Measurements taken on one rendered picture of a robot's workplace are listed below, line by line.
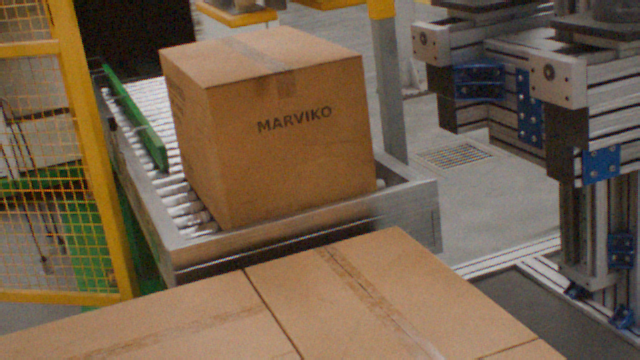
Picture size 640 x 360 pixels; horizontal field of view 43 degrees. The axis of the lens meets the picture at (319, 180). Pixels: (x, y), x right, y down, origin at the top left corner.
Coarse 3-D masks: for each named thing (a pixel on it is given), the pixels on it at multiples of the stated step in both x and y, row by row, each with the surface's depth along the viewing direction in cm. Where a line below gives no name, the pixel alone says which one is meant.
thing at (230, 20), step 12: (204, 0) 183; (216, 0) 180; (204, 12) 178; (216, 12) 167; (228, 12) 162; (240, 12) 159; (252, 12) 160; (264, 12) 159; (276, 12) 159; (228, 24) 158; (240, 24) 157; (252, 24) 159
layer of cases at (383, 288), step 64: (320, 256) 188; (384, 256) 184; (64, 320) 175; (128, 320) 172; (192, 320) 168; (256, 320) 165; (320, 320) 161; (384, 320) 158; (448, 320) 155; (512, 320) 152
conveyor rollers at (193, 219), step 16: (144, 80) 394; (160, 80) 388; (112, 96) 372; (144, 96) 365; (160, 96) 361; (144, 112) 335; (160, 112) 336; (128, 128) 316; (160, 128) 311; (144, 144) 292; (176, 144) 287; (144, 160) 275; (176, 160) 270; (160, 176) 260; (176, 176) 254; (160, 192) 243; (176, 192) 244; (192, 192) 238; (176, 208) 228; (192, 208) 229; (176, 224) 219; (192, 224) 220; (208, 224) 214
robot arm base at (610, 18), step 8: (600, 0) 154; (608, 0) 152; (616, 0) 151; (624, 0) 151; (632, 0) 151; (592, 8) 157; (600, 8) 154; (608, 8) 152; (616, 8) 151; (624, 8) 151; (632, 8) 150; (592, 16) 158; (600, 16) 154; (608, 16) 153; (616, 16) 151; (624, 16) 151; (632, 16) 150
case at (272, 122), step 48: (192, 48) 234; (240, 48) 224; (288, 48) 216; (336, 48) 207; (192, 96) 203; (240, 96) 190; (288, 96) 194; (336, 96) 198; (192, 144) 221; (240, 144) 193; (288, 144) 197; (336, 144) 202; (240, 192) 197; (288, 192) 201; (336, 192) 206
